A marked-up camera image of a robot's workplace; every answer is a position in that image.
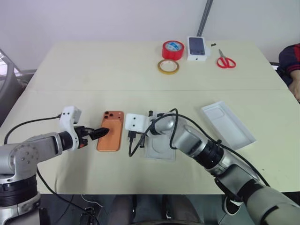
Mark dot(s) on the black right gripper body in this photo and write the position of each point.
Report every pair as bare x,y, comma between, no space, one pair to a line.
134,136

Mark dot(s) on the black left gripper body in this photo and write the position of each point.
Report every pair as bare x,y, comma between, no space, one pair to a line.
82,137

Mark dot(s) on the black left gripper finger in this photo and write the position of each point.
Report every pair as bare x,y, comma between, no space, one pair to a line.
102,130
99,137

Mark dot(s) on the orange smartphone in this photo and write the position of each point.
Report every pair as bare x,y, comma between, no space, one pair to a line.
110,133

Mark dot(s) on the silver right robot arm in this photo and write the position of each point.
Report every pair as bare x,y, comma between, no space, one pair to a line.
211,154

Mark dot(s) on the bare person forearm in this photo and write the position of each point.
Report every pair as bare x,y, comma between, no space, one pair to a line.
295,86

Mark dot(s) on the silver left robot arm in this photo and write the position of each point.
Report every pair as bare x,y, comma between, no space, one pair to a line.
25,150

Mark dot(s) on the white phone box base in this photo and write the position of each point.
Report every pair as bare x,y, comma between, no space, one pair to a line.
161,150

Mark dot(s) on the white phone box lid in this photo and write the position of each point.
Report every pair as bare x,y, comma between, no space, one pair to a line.
228,124

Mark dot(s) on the sealed white phone box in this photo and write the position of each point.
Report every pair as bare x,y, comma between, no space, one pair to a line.
197,48

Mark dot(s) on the dark rounded shape under table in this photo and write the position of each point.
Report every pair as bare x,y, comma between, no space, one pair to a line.
150,209

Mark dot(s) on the red tape roll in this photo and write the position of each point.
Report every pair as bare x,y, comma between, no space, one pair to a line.
173,49

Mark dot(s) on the white and black shoe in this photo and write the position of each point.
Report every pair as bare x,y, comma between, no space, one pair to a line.
232,206

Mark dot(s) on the small black screw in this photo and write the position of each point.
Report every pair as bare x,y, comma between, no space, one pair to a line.
213,44

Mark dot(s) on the person in dark jacket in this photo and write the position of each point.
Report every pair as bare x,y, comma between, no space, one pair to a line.
289,58

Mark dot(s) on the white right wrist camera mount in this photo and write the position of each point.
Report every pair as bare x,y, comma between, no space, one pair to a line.
136,123

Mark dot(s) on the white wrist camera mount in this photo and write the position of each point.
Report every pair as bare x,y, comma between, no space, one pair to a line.
136,123
70,117

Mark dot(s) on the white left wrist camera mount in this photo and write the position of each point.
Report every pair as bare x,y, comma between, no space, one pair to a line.
70,117

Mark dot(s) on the grey chair frame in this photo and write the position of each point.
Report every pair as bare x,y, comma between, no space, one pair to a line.
9,79

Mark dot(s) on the grey metal profile post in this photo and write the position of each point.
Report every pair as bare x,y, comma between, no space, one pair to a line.
205,16

